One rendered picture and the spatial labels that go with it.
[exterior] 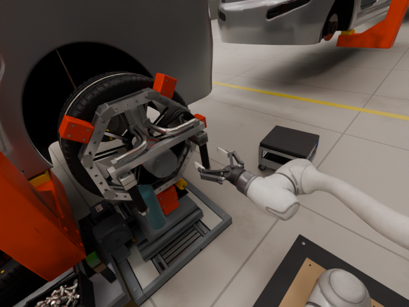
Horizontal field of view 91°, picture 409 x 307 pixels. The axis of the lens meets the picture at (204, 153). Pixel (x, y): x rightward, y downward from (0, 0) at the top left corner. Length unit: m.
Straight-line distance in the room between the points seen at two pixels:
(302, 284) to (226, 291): 0.48
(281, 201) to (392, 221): 0.25
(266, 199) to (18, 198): 0.82
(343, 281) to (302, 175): 0.38
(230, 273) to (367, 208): 1.05
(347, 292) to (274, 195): 0.40
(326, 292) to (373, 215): 0.40
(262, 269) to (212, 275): 0.32
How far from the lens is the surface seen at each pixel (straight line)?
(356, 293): 0.92
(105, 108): 0.87
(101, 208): 1.49
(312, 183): 0.76
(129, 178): 0.75
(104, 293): 1.15
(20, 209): 0.95
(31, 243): 1.05
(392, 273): 1.73
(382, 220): 0.60
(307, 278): 1.20
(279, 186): 0.70
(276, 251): 1.57
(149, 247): 1.52
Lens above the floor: 1.39
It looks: 37 degrees down
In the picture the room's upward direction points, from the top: 10 degrees counter-clockwise
